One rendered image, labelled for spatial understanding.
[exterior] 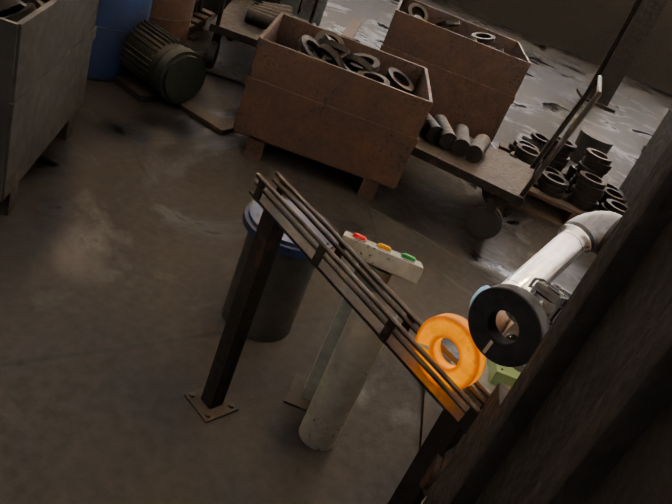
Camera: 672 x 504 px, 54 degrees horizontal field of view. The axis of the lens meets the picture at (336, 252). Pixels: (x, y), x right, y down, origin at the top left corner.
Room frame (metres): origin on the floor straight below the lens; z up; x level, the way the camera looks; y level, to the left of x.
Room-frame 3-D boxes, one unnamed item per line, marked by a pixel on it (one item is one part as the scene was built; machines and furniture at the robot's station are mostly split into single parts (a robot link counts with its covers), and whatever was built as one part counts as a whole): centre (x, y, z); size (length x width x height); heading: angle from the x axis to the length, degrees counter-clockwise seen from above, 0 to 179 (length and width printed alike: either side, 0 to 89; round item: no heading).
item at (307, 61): (3.63, 0.33, 0.33); 0.93 x 0.73 x 0.66; 96
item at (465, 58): (5.27, -0.24, 0.38); 1.03 x 0.83 x 0.75; 92
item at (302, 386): (1.67, -0.12, 0.31); 0.24 x 0.16 x 0.62; 89
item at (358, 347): (1.51, -0.16, 0.26); 0.12 x 0.12 x 0.52
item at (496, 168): (3.77, -0.37, 0.48); 1.18 x 0.65 x 0.96; 79
